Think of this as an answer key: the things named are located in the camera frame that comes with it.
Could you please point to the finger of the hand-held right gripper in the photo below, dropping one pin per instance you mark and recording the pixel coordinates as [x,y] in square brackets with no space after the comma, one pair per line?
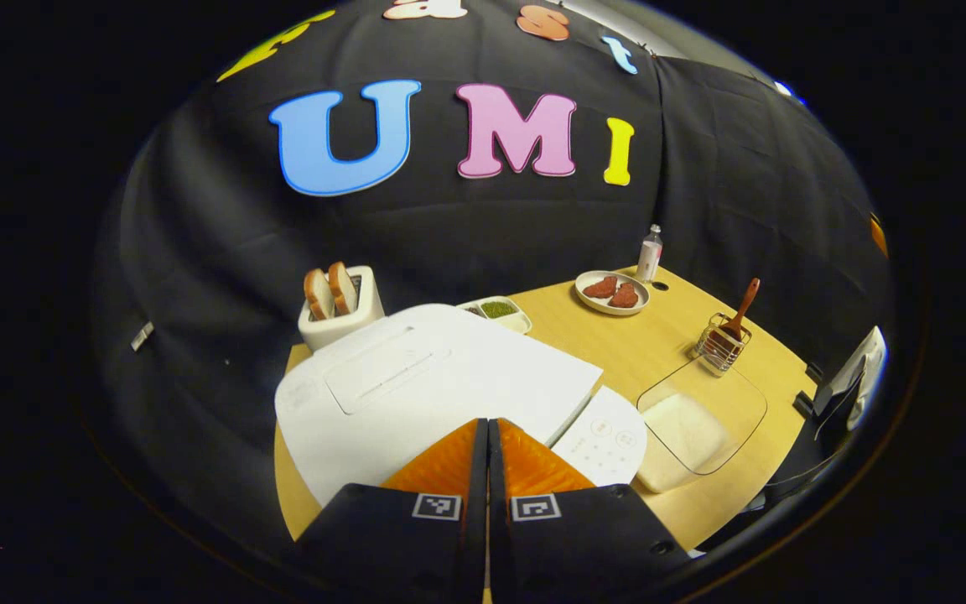
[879,237]

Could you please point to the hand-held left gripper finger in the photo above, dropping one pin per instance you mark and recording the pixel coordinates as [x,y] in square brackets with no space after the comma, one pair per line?
[480,520]
[498,520]

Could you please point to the white rice cooker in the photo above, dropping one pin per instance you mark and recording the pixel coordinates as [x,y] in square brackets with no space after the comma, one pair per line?
[416,394]

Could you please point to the brown wooden spoon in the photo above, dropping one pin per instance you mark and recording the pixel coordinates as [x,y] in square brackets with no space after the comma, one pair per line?
[743,306]

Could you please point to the clear container of white rice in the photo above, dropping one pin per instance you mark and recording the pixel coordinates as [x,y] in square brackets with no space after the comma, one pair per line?
[684,436]

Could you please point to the white and black device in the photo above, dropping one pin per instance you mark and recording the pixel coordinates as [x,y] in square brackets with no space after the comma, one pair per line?
[864,377]

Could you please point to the white divided bean dish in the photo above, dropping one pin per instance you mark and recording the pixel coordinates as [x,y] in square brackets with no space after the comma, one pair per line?
[498,309]

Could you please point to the small clear bottle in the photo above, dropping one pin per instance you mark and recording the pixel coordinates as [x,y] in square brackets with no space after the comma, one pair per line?
[649,256]

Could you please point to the white oval plate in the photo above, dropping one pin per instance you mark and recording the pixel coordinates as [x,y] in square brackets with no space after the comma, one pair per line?
[588,302]

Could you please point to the white toaster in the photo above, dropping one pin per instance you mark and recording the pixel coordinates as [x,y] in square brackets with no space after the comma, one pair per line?
[349,323]

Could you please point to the red meat piece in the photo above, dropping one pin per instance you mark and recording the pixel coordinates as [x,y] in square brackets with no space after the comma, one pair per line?
[600,287]
[624,295]

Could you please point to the toasted bread slice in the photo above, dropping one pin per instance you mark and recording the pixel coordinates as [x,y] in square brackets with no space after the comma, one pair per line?
[343,288]
[319,294]

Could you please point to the silver cloth clip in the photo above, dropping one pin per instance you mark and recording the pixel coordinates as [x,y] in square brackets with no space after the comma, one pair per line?
[142,336]

